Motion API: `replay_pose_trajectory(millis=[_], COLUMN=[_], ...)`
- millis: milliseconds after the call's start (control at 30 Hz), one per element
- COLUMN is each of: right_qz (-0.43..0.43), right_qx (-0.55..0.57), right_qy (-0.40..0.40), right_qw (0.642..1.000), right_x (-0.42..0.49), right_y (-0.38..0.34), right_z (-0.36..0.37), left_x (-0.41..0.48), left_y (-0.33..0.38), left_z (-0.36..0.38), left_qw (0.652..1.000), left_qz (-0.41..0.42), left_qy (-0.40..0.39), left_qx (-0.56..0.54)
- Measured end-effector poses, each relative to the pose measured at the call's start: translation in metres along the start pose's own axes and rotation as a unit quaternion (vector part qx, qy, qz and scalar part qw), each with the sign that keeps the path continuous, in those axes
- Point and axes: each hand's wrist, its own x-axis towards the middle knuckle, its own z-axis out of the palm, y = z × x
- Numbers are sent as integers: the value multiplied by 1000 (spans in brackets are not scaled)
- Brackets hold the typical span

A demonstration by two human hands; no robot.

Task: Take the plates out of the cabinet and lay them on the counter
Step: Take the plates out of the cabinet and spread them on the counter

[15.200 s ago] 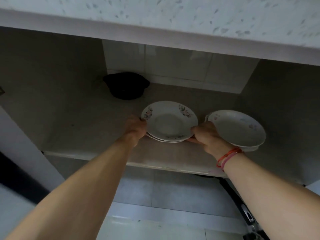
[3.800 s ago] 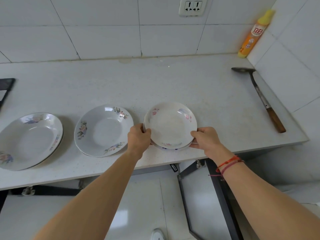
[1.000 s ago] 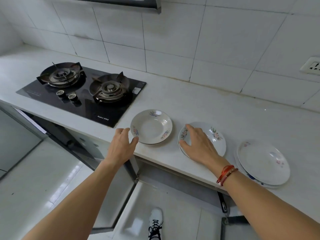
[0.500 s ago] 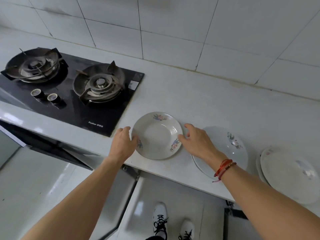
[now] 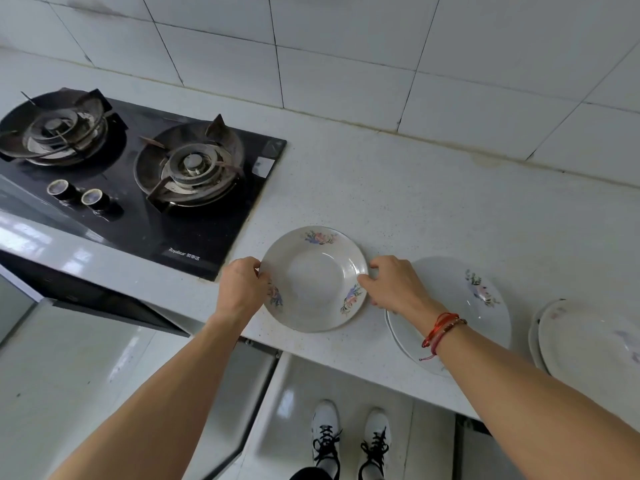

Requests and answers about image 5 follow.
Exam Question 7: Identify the black-edged ajar door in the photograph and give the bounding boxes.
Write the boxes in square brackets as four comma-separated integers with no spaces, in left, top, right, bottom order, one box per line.
[0,249,191,339]

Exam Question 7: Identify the person's right forearm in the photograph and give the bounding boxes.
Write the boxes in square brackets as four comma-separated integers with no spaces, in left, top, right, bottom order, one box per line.
[435,322,640,480]

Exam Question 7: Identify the black burner grate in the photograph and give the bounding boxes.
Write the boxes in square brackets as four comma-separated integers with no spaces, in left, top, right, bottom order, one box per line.
[0,88,114,167]
[133,113,246,214]

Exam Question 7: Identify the white plate blue orange flowers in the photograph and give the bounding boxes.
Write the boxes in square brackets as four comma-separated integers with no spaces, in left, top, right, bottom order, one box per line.
[259,225,370,333]

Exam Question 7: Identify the person's left white sneaker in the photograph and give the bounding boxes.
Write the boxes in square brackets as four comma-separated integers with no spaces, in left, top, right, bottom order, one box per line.
[309,399,344,468]

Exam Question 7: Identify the person's left hand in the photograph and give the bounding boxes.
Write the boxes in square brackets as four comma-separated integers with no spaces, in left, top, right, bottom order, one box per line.
[212,256,275,325]

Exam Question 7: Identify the person's left white sock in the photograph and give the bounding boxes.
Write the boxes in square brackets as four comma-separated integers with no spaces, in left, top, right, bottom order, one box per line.
[315,455,342,479]

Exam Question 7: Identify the white plate faint pink print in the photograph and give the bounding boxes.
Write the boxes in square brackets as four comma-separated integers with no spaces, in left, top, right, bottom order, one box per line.
[537,299,640,411]

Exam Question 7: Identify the black stove knob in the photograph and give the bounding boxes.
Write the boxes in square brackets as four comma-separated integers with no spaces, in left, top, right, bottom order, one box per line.
[81,188,113,213]
[46,178,77,203]

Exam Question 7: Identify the person's black shorts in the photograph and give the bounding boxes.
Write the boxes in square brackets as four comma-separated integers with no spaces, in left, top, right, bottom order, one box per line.
[289,466,335,480]

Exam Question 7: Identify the person's left forearm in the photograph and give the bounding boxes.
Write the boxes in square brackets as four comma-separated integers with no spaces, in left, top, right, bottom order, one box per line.
[49,314,256,480]

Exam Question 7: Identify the person's right hand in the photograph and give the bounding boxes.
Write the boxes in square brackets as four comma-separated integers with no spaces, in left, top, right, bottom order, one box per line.
[357,255,449,341]

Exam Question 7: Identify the black glass gas stove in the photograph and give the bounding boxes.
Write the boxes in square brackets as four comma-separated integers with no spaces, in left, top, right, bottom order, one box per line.
[0,87,288,282]

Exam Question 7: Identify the red string bracelet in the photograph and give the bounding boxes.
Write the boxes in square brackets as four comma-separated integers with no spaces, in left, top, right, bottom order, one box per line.
[419,312,469,362]

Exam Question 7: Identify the person's right white sneaker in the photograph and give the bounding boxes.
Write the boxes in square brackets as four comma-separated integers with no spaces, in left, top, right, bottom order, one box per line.
[357,407,392,475]

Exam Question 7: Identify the person's white sneaker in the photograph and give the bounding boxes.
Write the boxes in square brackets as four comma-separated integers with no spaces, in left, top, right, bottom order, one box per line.
[309,399,344,468]
[357,407,392,475]

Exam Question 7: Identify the white speckled countertop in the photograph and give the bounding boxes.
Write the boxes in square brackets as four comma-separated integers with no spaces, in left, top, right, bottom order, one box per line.
[0,47,640,421]

